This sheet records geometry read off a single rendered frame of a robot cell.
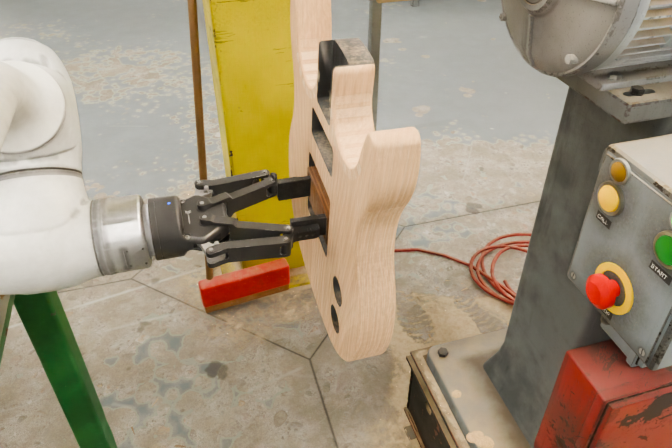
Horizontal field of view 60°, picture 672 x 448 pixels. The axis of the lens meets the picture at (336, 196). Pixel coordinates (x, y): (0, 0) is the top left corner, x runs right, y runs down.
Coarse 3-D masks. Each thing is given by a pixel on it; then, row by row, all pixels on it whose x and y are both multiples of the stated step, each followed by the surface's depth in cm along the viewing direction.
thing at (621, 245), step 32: (608, 160) 64; (640, 160) 61; (640, 192) 60; (608, 224) 65; (640, 224) 61; (576, 256) 72; (608, 256) 66; (640, 256) 61; (640, 288) 62; (608, 320) 68; (640, 320) 63; (640, 352) 64
